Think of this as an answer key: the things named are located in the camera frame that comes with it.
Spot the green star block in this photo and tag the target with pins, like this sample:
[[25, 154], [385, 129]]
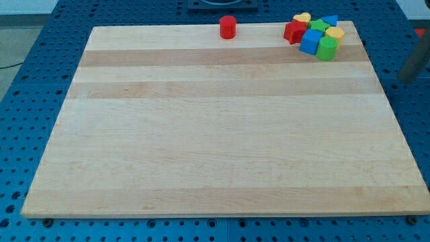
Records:
[[318, 25]]

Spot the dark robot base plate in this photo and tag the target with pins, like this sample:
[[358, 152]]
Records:
[[215, 5]]

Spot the yellow hexagon block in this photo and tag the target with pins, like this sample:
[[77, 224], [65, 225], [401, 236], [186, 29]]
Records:
[[336, 33]]

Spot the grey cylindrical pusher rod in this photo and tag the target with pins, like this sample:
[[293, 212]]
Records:
[[416, 62]]

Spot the red star block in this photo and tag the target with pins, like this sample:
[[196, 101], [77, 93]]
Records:
[[294, 31]]

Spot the large wooden board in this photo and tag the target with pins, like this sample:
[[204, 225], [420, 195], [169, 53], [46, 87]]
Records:
[[174, 121]]

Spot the blue triangle block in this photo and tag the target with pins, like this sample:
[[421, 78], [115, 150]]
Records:
[[330, 20]]

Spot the green cylinder block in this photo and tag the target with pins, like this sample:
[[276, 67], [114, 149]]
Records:
[[327, 48]]

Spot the red cylinder block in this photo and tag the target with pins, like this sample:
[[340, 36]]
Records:
[[227, 27]]

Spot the blue cube block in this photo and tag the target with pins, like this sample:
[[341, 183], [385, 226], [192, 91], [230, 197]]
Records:
[[310, 40]]

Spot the yellow heart block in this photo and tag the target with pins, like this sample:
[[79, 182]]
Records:
[[302, 17]]

